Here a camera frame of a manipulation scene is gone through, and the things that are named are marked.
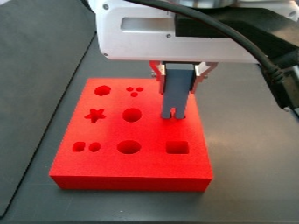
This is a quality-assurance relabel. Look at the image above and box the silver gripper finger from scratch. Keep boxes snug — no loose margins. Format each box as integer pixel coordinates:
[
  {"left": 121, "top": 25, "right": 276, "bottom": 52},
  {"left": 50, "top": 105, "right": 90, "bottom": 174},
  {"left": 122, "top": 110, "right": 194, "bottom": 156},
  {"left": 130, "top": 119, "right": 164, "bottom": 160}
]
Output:
[
  {"left": 190, "top": 62, "right": 217, "bottom": 94},
  {"left": 149, "top": 60, "right": 165, "bottom": 94}
]

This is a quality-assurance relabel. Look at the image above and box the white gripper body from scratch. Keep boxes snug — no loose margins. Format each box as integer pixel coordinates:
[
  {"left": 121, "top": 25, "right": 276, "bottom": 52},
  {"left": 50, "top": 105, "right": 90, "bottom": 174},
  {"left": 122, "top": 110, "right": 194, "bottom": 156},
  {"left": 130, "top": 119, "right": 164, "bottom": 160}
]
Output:
[{"left": 88, "top": 0, "right": 299, "bottom": 63}]

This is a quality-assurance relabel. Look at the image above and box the grey double-square peg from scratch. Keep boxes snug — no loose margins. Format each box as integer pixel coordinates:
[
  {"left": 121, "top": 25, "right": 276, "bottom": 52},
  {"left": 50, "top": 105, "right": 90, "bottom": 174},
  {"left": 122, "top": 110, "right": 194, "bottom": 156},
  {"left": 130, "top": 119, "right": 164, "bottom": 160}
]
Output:
[{"left": 161, "top": 63, "right": 193, "bottom": 119}]

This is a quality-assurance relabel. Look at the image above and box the red shape-sorting block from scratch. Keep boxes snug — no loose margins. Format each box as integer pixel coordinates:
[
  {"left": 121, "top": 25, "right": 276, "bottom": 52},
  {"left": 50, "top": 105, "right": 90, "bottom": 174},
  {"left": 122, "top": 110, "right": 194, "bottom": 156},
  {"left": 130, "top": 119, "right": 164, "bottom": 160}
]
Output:
[{"left": 49, "top": 78, "right": 212, "bottom": 192}]

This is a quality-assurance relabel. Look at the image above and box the black cable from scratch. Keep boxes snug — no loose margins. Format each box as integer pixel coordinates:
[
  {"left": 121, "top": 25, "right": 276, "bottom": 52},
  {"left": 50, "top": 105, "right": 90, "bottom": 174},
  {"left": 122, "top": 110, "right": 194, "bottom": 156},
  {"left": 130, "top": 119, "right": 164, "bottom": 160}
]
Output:
[{"left": 124, "top": 0, "right": 299, "bottom": 115}]

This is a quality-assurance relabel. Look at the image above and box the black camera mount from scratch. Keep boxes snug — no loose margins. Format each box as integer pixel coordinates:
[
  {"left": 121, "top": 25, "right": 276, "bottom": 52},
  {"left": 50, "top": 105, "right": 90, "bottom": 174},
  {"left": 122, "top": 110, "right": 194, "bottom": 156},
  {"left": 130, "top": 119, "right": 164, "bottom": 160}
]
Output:
[{"left": 173, "top": 7, "right": 299, "bottom": 60}]

